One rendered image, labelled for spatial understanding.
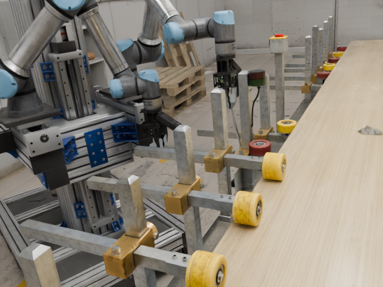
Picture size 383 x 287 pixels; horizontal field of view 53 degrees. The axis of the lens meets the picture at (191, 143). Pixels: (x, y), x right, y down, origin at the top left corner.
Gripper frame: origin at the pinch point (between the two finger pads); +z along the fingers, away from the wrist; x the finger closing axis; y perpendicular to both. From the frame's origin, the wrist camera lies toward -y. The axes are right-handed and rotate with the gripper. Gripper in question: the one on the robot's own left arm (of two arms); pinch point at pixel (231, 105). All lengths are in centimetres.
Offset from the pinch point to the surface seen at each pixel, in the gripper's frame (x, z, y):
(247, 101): 9.1, -3.4, 6.7
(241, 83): 7.5, -10.0, 6.9
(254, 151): 13.0, 13.8, 12.4
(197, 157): 1.5, 8.0, 35.2
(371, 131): 50, 11, -10
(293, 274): 41, 14, 74
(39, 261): 10, -4, 106
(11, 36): -257, -27, -115
